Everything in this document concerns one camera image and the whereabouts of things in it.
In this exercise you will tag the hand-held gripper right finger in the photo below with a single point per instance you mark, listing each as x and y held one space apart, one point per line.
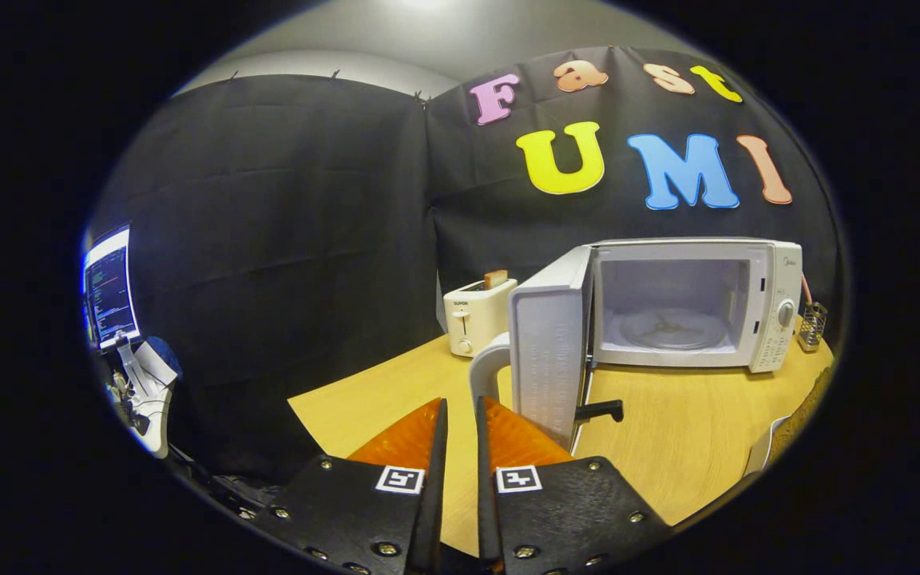
488 495

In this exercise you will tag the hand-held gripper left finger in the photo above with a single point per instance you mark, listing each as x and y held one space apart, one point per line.
434 495

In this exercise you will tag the white microwave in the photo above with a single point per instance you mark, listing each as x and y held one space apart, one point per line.
771 279

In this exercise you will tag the glass microwave turntable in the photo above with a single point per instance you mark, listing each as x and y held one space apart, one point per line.
672 331

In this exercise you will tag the white toaster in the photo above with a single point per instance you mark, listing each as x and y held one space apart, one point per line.
476 319

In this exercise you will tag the brown toast slice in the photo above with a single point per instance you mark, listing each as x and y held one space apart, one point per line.
496 279

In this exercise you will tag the white rectangular dish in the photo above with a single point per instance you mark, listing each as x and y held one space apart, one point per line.
763 451

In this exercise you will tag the white plastic device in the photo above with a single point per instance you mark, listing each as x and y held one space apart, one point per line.
152 399

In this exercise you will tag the pink straw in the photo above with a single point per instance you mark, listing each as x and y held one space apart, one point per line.
806 289

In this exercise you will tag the computer monitor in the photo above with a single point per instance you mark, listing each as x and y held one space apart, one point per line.
111 291

